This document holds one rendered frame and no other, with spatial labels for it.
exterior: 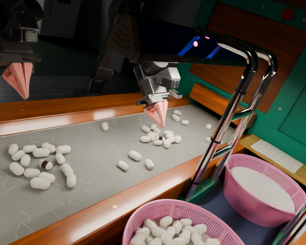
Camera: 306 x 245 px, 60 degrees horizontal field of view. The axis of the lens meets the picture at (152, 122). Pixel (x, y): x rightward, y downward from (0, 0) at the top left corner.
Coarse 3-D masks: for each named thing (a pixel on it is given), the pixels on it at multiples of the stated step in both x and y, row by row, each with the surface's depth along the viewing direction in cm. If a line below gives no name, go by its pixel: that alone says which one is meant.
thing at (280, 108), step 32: (224, 0) 113; (256, 0) 105; (288, 0) 99; (224, 32) 116; (256, 32) 108; (288, 32) 100; (192, 64) 129; (288, 64) 102; (288, 96) 102; (288, 128) 105
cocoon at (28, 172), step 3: (24, 171) 55; (27, 171) 55; (30, 171) 55; (33, 171) 55; (36, 171) 56; (39, 171) 56; (24, 174) 55; (27, 174) 55; (30, 174) 55; (33, 174) 55; (36, 174) 55
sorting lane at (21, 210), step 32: (64, 128) 76; (96, 128) 82; (128, 128) 89; (160, 128) 96; (192, 128) 106; (0, 160) 57; (32, 160) 60; (96, 160) 68; (128, 160) 73; (160, 160) 78; (0, 192) 50; (32, 192) 53; (64, 192) 55; (96, 192) 58; (0, 224) 45; (32, 224) 47
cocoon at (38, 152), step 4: (36, 148) 61; (40, 148) 62; (44, 148) 62; (36, 152) 61; (40, 152) 61; (44, 152) 62; (48, 152) 62; (36, 156) 61; (40, 156) 62; (44, 156) 62
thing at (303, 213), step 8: (304, 208) 60; (296, 216) 68; (304, 216) 53; (288, 224) 70; (296, 224) 54; (304, 224) 52; (280, 232) 71; (288, 232) 55; (296, 232) 53; (304, 232) 54; (280, 240) 57; (288, 240) 55; (296, 240) 55
